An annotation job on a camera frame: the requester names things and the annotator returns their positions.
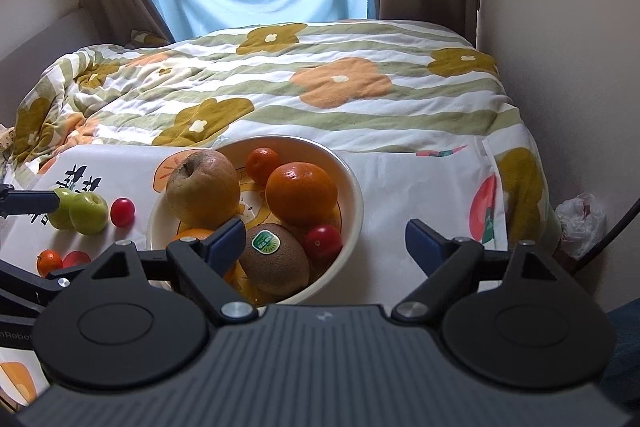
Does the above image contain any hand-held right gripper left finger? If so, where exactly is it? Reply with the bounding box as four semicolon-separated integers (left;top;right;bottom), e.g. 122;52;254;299
89;217;261;326

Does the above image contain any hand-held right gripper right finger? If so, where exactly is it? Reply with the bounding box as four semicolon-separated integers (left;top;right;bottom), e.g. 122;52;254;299
391;218;566;324

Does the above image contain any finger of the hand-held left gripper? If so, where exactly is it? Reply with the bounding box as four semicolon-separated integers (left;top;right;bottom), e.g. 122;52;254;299
0;185;62;218
0;257;94;314

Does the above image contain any green apple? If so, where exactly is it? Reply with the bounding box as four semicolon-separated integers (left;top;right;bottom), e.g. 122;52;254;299
69;192;109;236
47;188;77;231

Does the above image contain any brown kiwi with green sticker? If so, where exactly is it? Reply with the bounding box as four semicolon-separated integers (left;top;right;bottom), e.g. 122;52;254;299
239;223;311;299

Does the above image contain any yellow-red apple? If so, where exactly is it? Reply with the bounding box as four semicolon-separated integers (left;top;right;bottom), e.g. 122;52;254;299
166;149;241;233

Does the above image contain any cream bowl with duck print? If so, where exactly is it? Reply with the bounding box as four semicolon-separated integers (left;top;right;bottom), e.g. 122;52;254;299
147;135;364;307

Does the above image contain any small tangerine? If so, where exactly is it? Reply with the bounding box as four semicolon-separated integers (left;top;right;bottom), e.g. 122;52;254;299
36;249;64;278
245;147;282;186

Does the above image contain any red cherry tomato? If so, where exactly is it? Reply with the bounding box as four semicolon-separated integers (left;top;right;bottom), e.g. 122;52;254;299
302;224;344;264
110;198;136;227

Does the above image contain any white persimmon printed sheet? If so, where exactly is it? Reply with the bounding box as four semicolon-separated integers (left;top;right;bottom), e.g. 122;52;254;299
0;134;511;408

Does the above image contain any white plastic bag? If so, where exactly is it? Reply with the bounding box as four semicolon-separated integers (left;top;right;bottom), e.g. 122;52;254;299
555;193;609;261

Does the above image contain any floral striped blanket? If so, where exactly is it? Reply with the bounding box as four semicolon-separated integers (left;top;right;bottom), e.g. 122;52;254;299
12;20;562;254

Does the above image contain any dark blue cloth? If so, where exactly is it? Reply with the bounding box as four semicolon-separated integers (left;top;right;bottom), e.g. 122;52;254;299
597;299;640;410

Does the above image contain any black cable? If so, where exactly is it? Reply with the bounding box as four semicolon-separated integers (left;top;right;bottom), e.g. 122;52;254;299
564;197;640;276

